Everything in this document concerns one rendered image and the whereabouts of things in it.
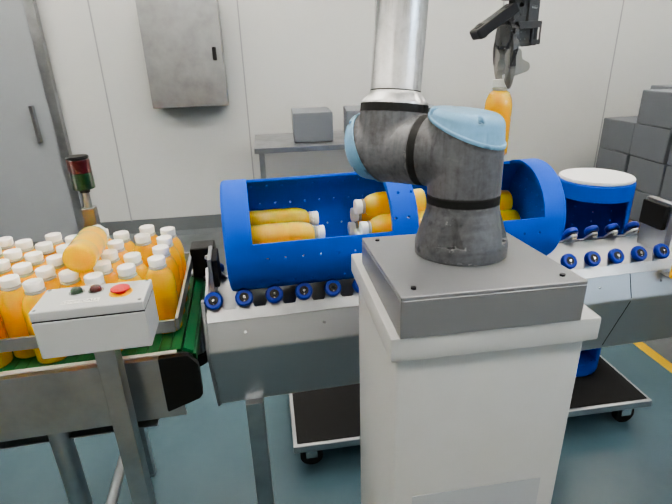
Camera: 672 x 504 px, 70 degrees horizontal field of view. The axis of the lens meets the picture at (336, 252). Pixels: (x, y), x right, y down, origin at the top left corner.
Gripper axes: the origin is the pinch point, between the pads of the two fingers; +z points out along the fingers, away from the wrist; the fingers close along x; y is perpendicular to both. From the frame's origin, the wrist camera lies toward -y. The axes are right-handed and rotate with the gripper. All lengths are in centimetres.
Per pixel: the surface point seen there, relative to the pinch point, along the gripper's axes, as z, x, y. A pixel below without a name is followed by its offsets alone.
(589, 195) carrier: 46, 40, 62
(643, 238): 50, 4, 55
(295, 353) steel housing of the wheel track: 63, -13, -59
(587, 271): 52, -10, 26
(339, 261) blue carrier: 38, -13, -46
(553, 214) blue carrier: 32.0, -12.8, 10.6
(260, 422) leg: 87, -9, -70
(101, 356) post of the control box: 45, -31, -98
